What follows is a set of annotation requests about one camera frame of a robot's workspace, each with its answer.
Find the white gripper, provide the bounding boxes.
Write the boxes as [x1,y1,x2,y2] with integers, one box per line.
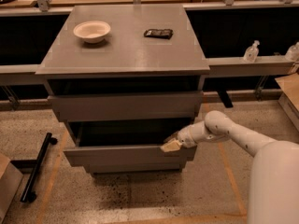
[160,121,215,153]

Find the grey drawer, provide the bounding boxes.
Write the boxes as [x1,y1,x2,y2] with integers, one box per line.
[64,118,196,167]
[84,163,185,174]
[49,91,202,121]

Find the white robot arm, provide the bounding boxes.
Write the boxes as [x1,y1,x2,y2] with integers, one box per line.
[161,110,299,224]

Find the grey top drawer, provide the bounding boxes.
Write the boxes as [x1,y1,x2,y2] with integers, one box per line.
[49,91,202,121]

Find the grey drawer cabinet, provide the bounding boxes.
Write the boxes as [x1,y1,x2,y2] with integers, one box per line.
[35,4,211,175]

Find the grey bottom drawer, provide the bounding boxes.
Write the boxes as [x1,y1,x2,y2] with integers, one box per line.
[84,163,185,174]

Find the clear sanitizer bottle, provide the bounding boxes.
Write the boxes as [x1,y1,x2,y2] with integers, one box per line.
[243,40,260,63]

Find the cardboard box right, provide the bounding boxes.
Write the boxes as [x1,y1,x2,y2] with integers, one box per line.
[276,73,299,132]

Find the cardboard box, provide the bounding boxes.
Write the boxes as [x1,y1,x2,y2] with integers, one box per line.
[276,73,299,132]
[0,153,22,224]

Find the white bowl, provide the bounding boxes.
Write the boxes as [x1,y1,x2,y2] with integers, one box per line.
[73,21,111,44]

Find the black wheeled stand base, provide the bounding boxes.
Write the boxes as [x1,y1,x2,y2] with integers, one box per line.
[11,133,58,203]

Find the cardboard box left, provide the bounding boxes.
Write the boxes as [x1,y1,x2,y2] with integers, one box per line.
[0,153,22,224]

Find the grey metal rail shelf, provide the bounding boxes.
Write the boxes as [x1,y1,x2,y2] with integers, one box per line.
[0,56,293,86]

